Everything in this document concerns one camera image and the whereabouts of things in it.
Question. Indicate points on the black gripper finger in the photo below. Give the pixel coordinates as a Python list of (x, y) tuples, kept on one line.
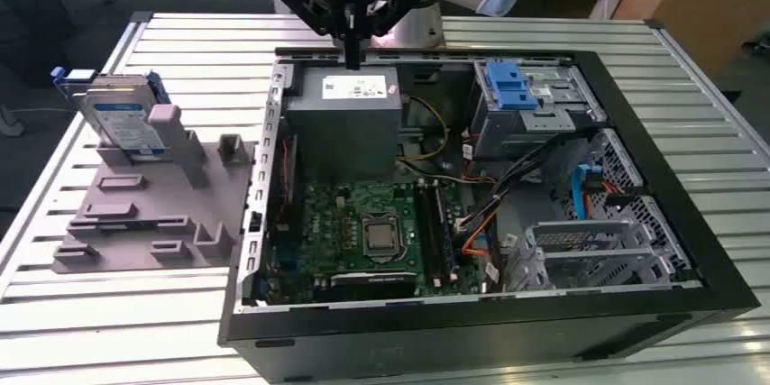
[(307, 2), (385, 13)]

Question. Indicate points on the hard disk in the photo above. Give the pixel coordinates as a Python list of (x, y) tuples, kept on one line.
[(121, 123)]

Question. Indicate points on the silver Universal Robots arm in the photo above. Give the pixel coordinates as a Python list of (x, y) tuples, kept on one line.
[(421, 24)]

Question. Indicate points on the metal disk bay cage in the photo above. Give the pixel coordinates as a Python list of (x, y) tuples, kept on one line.
[(602, 256)]

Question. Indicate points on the blue plastic drive latch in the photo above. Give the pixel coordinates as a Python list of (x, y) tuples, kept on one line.
[(509, 87)]

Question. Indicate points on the grey power supply unit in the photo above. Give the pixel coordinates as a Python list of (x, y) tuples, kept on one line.
[(349, 141)]

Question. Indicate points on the metal optical drive cage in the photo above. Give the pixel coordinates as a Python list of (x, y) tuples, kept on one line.
[(529, 125)]

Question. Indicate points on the green motherboard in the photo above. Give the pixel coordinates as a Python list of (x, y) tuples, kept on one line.
[(337, 204)]

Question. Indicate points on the black CPU socket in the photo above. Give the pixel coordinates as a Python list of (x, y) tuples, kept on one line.
[(385, 216)]

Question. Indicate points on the dark office chair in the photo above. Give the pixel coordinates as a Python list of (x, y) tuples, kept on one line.
[(37, 42)]

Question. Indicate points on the black RAM slot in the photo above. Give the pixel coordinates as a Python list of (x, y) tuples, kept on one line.
[(426, 231)]

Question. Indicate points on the RAM stick in motherboard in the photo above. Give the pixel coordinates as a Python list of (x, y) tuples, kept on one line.
[(446, 231)]

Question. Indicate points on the silver CPU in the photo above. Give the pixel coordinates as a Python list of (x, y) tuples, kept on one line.
[(381, 238)]

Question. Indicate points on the grey parts rack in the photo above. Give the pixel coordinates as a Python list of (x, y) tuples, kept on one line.
[(150, 204)]

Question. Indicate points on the wooden cabinet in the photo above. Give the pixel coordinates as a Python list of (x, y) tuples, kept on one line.
[(710, 6)]

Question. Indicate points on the grey stand foot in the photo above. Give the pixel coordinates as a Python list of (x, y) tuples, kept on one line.
[(8, 123)]

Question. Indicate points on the black graphics card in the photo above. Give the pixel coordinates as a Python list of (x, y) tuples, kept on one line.
[(367, 283)]

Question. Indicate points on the black open PC case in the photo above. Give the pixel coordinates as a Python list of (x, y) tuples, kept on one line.
[(421, 340)]

